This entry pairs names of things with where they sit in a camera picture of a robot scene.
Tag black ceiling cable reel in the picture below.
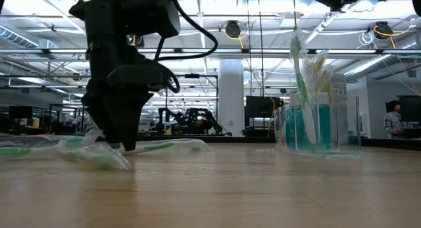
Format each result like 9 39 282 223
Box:
223 20 243 40
373 20 395 40

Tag black background robot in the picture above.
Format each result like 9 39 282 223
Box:
156 106 233 136

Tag thin black cable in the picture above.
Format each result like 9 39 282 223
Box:
245 0 252 98

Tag clear bag with yellow sponge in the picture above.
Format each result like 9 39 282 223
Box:
304 57 318 94

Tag grey ventilation duct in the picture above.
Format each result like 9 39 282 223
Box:
0 26 40 49
343 53 421 78

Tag black monitor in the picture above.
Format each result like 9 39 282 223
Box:
8 105 34 120
397 95 421 124

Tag blue mouthwash bottle silver cap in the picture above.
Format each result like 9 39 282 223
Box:
312 91 332 152
295 94 317 151
284 93 301 151

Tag black cabinet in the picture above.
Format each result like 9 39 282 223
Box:
244 95 284 137

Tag white building column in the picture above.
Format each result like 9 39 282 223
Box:
217 58 245 137

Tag clear acrylic organizer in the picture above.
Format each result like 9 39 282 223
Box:
275 95 362 161

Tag person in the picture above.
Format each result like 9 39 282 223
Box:
383 99 404 139

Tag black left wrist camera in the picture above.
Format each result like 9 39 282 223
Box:
124 0 182 39

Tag black background gantry frame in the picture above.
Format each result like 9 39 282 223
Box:
164 73 220 137

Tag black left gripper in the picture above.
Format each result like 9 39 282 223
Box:
82 40 172 152

